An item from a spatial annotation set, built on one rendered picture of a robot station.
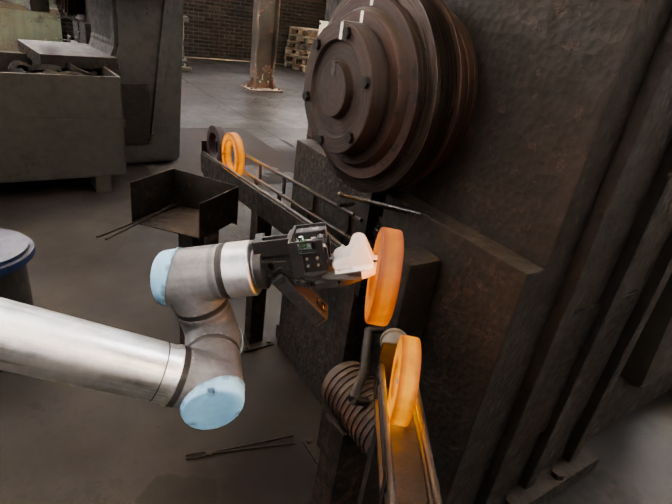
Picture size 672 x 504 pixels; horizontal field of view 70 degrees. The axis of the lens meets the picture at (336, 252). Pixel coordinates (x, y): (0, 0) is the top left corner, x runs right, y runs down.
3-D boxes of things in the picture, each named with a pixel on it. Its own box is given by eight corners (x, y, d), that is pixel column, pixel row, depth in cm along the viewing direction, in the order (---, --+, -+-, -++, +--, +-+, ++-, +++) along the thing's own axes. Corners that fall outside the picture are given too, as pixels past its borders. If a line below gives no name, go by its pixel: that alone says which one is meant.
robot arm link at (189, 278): (177, 286, 86) (158, 239, 80) (245, 279, 84) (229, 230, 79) (158, 321, 78) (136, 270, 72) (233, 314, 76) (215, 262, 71)
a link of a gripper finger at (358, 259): (390, 242, 70) (328, 248, 71) (393, 277, 73) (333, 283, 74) (389, 233, 73) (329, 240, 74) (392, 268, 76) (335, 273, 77)
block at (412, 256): (403, 324, 127) (423, 243, 116) (423, 342, 121) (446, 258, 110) (371, 333, 121) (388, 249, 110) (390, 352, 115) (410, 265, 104)
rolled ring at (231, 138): (229, 186, 202) (236, 186, 203) (241, 161, 187) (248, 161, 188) (218, 150, 207) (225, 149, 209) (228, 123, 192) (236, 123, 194)
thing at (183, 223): (177, 336, 197) (174, 167, 165) (231, 359, 189) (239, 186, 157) (140, 364, 180) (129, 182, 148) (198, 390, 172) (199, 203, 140)
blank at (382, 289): (399, 219, 81) (379, 215, 81) (408, 248, 67) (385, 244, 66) (381, 301, 86) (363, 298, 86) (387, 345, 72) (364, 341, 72)
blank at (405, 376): (401, 418, 91) (384, 415, 92) (414, 337, 94) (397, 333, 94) (411, 436, 76) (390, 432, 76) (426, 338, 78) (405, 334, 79)
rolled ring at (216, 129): (219, 127, 200) (227, 127, 202) (205, 122, 215) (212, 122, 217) (220, 171, 207) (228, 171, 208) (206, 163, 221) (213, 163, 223)
